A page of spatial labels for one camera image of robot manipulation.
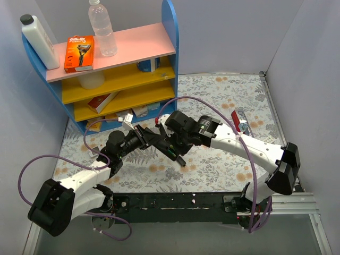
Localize large black remote control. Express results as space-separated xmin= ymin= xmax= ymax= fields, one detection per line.
xmin=154 ymin=138 xmax=179 ymax=161

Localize black battery cover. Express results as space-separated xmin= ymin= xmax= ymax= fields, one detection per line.
xmin=176 ymin=156 xmax=186 ymax=167

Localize green battery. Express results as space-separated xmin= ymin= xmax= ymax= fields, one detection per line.
xmin=168 ymin=148 xmax=176 ymax=157

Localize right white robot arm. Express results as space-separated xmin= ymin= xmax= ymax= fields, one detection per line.
xmin=156 ymin=110 xmax=301 ymax=211

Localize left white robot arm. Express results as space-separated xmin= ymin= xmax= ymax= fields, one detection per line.
xmin=28 ymin=125 xmax=166 ymax=236

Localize small white remote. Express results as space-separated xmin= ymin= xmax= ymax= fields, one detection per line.
xmin=263 ymin=135 xmax=276 ymax=144

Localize white soap boxes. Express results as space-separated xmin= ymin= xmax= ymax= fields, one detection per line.
xmin=104 ymin=102 xmax=160 ymax=119

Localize yellow box bottom shelf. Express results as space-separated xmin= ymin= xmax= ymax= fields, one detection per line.
xmin=86 ymin=119 xmax=103 ymax=132

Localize red white carton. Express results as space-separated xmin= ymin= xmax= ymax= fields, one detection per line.
xmin=87 ymin=91 xmax=118 ymax=114

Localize blue pink yellow shelf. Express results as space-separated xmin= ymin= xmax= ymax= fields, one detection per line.
xmin=22 ymin=1 xmax=180 ymax=132

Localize red toothpaste box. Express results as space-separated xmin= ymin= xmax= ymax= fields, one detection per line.
xmin=231 ymin=109 xmax=253 ymax=137

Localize blue white can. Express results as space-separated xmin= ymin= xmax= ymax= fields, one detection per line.
xmin=137 ymin=57 xmax=160 ymax=73

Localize white jar on shelf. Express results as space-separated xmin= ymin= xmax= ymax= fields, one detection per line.
xmin=78 ymin=72 xmax=105 ymax=90

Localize orange razor box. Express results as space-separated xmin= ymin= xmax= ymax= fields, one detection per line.
xmin=64 ymin=36 xmax=95 ymax=73

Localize clear plastic water bottle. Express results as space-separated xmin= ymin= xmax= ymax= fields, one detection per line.
xmin=88 ymin=0 xmax=117 ymax=57

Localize white bottle black cap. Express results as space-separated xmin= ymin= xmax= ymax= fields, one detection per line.
xmin=20 ymin=14 xmax=60 ymax=70

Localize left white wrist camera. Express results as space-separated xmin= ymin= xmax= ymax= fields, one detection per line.
xmin=117 ymin=113 xmax=134 ymax=131

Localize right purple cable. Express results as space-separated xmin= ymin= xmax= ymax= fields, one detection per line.
xmin=156 ymin=96 xmax=273 ymax=234

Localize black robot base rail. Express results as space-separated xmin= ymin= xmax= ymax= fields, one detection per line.
xmin=87 ymin=185 xmax=266 ymax=226

